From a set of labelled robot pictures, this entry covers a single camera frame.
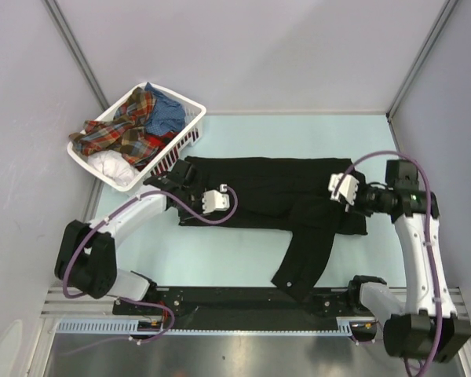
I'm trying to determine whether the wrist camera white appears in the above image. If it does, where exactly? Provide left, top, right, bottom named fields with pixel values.
left=202, top=184, right=230, bottom=214
left=328, top=174, right=360, bottom=212

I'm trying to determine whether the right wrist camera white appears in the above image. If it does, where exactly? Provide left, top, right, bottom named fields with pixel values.
left=328, top=174, right=360, bottom=212

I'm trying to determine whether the red shirt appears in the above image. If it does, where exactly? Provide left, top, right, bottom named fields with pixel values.
left=145, top=132, right=177, bottom=152

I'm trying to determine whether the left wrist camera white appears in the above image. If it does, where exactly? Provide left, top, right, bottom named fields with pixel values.
left=202, top=184, right=230, bottom=214

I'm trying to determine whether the black long sleeve shirt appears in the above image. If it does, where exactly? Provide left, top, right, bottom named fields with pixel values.
left=186, top=156, right=367, bottom=302

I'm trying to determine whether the plaid long sleeve shirt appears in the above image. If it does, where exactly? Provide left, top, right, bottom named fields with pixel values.
left=69, top=88, right=159, bottom=170

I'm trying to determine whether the white laundry basket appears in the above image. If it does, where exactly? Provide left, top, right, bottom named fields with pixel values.
left=68, top=82, right=206, bottom=196

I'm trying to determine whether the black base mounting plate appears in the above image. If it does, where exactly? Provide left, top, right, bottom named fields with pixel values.
left=112, top=285, right=380, bottom=333

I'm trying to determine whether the white slotted cable duct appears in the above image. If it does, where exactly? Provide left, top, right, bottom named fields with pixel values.
left=57, top=318, right=380, bottom=337

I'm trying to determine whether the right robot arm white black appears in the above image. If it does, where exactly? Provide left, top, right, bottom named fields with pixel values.
left=328, top=152, right=471, bottom=366

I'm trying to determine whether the blue shirt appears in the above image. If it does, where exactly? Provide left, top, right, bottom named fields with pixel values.
left=144, top=82, right=186, bottom=136

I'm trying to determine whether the white shirt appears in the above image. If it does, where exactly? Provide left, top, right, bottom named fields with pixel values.
left=87, top=150, right=139, bottom=186

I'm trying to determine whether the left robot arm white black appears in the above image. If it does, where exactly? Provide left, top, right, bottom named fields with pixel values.
left=54, top=159, right=203, bottom=314

